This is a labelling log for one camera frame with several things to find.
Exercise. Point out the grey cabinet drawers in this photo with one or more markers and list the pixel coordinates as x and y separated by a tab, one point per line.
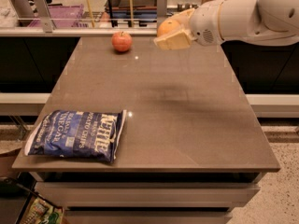
147	198

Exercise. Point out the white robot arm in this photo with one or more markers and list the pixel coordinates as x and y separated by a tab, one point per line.
257	22

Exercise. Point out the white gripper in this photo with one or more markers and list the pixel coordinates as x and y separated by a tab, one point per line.
204	25

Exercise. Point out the blue kettle chips bag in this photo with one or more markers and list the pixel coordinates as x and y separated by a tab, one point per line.
70	134

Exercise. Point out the snack box on floor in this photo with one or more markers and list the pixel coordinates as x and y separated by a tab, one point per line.
39	211

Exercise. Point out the purple plastic crate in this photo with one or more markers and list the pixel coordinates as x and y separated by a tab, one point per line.
66	16

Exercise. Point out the glass railing with metal posts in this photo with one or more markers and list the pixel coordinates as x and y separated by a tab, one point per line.
21	18

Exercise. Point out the red apple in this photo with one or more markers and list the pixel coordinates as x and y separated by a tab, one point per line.
121	41

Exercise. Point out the orange fruit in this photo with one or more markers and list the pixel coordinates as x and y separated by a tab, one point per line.
167	27

